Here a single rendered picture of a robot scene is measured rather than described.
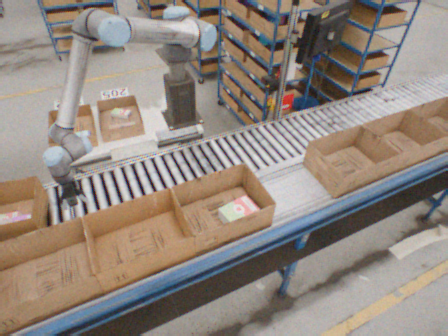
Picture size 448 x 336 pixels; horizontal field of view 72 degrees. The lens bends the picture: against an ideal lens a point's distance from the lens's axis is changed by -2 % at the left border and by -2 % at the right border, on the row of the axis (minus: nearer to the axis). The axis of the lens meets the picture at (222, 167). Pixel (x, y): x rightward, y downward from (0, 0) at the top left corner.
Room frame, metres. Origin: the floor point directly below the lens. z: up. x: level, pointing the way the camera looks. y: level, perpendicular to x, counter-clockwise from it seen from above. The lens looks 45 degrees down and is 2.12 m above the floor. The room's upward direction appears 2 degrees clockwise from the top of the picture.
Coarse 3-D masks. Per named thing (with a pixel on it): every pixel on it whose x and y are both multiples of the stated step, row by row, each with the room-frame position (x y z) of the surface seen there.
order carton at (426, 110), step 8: (424, 104) 1.73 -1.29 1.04; (432, 104) 1.77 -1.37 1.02; (440, 104) 1.82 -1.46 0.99; (416, 112) 1.71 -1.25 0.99; (424, 112) 1.76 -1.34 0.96; (432, 112) 1.80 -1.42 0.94; (440, 112) 1.83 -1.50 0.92; (432, 120) 1.77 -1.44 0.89; (440, 120) 1.78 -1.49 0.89; (440, 128) 1.68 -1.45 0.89; (440, 152) 1.42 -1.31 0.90
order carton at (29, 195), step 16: (32, 176) 1.10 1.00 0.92; (0, 192) 1.04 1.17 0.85; (16, 192) 1.07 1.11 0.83; (32, 192) 1.09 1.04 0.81; (0, 208) 1.01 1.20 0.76; (16, 208) 1.01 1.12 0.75; (32, 208) 0.90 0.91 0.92; (0, 224) 0.80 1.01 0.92; (16, 224) 0.81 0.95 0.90; (32, 224) 0.84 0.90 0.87; (0, 240) 0.78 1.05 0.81
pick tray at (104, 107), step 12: (132, 96) 2.03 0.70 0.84; (108, 108) 1.96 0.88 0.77; (132, 108) 1.99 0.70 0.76; (108, 120) 1.83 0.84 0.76; (120, 120) 1.83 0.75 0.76; (132, 120) 1.84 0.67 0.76; (108, 132) 1.60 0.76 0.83; (120, 132) 1.63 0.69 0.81; (132, 132) 1.66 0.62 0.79; (144, 132) 1.69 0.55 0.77
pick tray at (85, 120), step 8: (88, 104) 1.90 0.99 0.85; (48, 112) 1.78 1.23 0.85; (56, 112) 1.81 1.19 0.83; (80, 112) 1.87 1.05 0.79; (88, 112) 1.89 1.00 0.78; (48, 120) 1.69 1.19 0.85; (80, 120) 1.82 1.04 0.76; (88, 120) 1.82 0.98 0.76; (48, 128) 1.60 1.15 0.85; (80, 128) 1.72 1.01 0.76; (88, 128) 1.73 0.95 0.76; (48, 136) 1.52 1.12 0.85; (88, 136) 1.54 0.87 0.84; (96, 136) 1.60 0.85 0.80; (56, 144) 1.46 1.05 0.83; (96, 144) 1.55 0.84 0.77
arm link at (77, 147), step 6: (66, 138) 1.13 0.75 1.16; (72, 138) 1.13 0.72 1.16; (78, 138) 1.14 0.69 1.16; (84, 138) 1.14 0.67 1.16; (66, 144) 1.09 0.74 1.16; (72, 144) 1.09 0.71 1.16; (78, 144) 1.10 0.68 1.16; (84, 144) 1.11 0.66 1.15; (90, 144) 1.13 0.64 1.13; (66, 150) 1.05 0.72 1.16; (72, 150) 1.06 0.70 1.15; (78, 150) 1.08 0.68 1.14; (84, 150) 1.09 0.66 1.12; (90, 150) 1.12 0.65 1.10; (72, 156) 1.04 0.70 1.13; (78, 156) 1.06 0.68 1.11
